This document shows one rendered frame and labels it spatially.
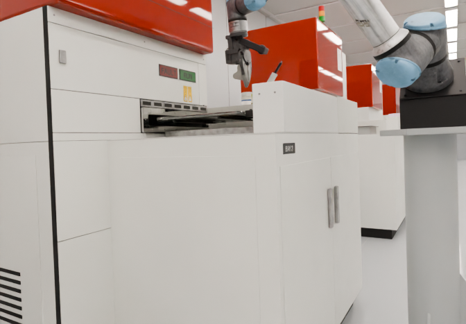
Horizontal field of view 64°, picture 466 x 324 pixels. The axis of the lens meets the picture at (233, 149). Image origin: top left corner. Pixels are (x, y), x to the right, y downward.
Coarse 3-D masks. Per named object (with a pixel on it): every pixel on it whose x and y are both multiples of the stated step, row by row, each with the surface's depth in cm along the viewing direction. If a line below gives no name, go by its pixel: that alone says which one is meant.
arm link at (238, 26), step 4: (236, 20) 145; (240, 20) 145; (244, 20) 146; (228, 24) 148; (232, 24) 145; (236, 24) 145; (240, 24) 145; (244, 24) 146; (232, 28) 146; (236, 28) 145; (240, 28) 145; (244, 28) 146; (232, 32) 147
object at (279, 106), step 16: (256, 96) 106; (272, 96) 103; (288, 96) 105; (304, 96) 116; (320, 96) 130; (256, 112) 106; (272, 112) 103; (288, 112) 105; (304, 112) 116; (320, 112) 130; (336, 112) 147; (256, 128) 106; (272, 128) 104; (288, 128) 105; (304, 128) 116; (320, 128) 130; (336, 128) 147
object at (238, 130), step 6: (252, 126) 130; (168, 132) 150; (174, 132) 148; (180, 132) 146; (186, 132) 145; (192, 132) 143; (198, 132) 142; (204, 132) 141; (210, 132) 139; (216, 132) 138; (222, 132) 137; (228, 132) 135; (234, 132) 134; (240, 132) 133; (246, 132) 132; (252, 132) 130
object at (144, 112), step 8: (144, 112) 143; (152, 112) 146; (160, 112) 150; (168, 112) 154; (176, 112) 159; (184, 112) 164; (192, 112) 169; (200, 112) 174; (144, 120) 142; (144, 128) 142; (152, 128) 146; (160, 128) 150; (168, 128) 154; (176, 128) 159; (184, 128) 164; (192, 128) 168; (200, 128) 174; (208, 128) 179
